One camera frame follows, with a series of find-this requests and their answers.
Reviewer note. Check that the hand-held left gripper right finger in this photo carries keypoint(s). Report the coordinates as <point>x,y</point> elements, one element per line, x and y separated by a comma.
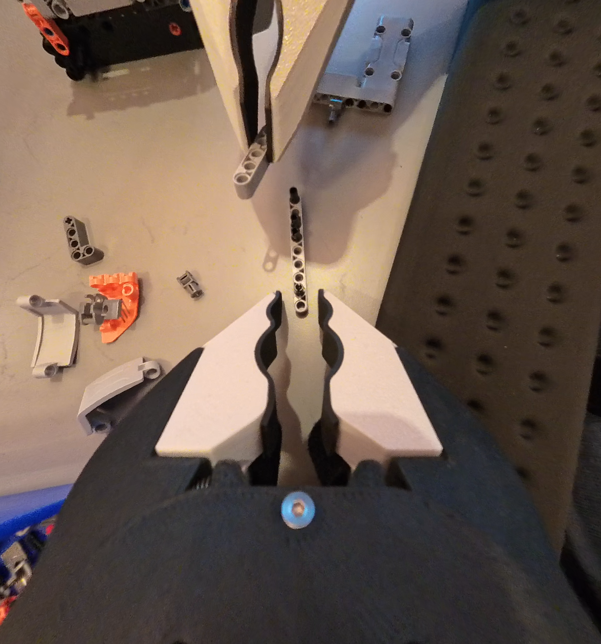
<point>381,402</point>

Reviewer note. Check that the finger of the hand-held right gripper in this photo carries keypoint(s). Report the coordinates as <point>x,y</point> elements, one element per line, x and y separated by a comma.
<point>310,50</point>
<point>220,50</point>

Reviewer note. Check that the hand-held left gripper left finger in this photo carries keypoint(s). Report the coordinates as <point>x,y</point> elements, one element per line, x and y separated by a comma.
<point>215,402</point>

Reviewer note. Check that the dark grey axle pin connector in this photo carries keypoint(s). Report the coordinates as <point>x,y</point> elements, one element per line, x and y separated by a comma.
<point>189,285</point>

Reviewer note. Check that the short grey holed beam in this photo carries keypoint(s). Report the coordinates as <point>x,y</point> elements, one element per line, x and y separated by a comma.
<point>247,173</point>

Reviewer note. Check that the long light grey holed beam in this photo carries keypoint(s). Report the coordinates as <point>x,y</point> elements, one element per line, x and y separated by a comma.
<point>299,266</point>

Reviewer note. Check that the blue plastic bin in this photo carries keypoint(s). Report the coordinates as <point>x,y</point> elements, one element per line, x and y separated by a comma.
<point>8,513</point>

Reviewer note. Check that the grey rectangular holed panel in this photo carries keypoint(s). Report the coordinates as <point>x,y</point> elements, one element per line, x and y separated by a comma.
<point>381,60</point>

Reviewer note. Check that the grey and black toy vehicle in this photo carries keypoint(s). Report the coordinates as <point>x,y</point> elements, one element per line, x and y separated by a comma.
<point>129,35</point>

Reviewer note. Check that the light grey wing panel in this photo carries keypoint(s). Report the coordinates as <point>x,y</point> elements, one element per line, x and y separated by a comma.
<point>109,387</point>

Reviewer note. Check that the orange curved panel piece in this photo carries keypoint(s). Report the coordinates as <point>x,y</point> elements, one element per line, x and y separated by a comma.
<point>127,317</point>

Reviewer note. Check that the dark grey connector block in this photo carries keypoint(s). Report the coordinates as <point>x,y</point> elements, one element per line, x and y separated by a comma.
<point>107,309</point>

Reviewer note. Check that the light grey curved panel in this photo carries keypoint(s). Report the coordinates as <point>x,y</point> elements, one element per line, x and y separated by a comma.
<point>54,337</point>

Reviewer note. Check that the dark grey bent beam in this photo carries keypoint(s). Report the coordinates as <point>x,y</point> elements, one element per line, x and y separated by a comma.
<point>76,241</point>

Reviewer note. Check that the pile of building pieces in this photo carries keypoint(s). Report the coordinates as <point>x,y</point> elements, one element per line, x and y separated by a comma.
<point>8,568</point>

